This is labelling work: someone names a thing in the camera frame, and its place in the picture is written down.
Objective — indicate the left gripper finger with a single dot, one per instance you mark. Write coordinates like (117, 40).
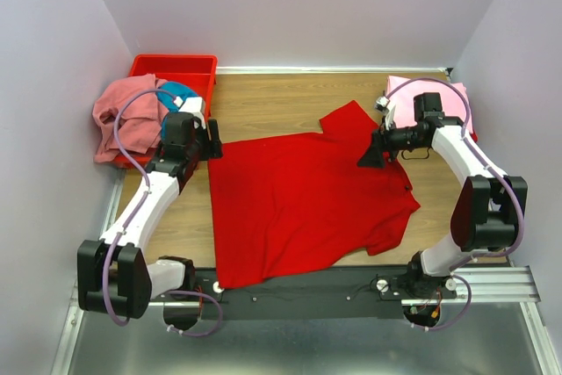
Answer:
(215, 150)
(213, 127)

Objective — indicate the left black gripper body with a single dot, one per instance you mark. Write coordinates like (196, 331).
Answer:
(204, 142)

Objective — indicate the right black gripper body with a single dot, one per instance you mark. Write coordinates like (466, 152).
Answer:
(385, 140)

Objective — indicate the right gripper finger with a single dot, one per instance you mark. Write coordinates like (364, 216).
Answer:
(378, 141)
(372, 158)

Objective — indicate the dusty pink t shirt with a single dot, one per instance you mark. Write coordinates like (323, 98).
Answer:
(139, 127)

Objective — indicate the red t shirt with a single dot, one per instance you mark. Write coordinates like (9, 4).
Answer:
(297, 203)

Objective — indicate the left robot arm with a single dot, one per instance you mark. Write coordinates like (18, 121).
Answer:
(113, 276)

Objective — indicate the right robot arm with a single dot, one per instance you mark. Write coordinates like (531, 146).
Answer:
(488, 218)

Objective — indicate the blue t shirt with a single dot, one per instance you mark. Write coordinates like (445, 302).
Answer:
(165, 101)

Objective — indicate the red plastic bin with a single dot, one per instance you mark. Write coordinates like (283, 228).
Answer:
(198, 72)

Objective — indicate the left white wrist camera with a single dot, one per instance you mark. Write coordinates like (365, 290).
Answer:
(193, 105)

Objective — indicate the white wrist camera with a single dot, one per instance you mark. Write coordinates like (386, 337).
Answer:
(193, 105)
(387, 108)

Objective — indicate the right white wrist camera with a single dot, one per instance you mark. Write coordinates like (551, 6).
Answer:
(387, 108)

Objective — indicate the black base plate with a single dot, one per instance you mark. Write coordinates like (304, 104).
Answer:
(364, 291)

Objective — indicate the aluminium frame rail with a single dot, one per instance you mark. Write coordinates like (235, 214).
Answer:
(502, 332)

